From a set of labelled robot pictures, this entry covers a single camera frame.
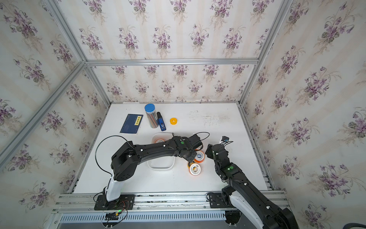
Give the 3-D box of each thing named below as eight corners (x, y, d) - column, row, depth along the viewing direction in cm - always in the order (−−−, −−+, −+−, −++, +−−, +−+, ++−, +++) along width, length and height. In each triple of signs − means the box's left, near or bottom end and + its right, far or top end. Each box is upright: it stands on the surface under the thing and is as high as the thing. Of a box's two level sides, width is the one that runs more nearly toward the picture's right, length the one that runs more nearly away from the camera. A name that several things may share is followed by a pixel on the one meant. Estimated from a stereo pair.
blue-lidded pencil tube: (149, 128, 105) (143, 110, 90) (150, 121, 110) (145, 103, 95) (158, 128, 105) (154, 110, 90) (159, 121, 110) (155, 103, 95)
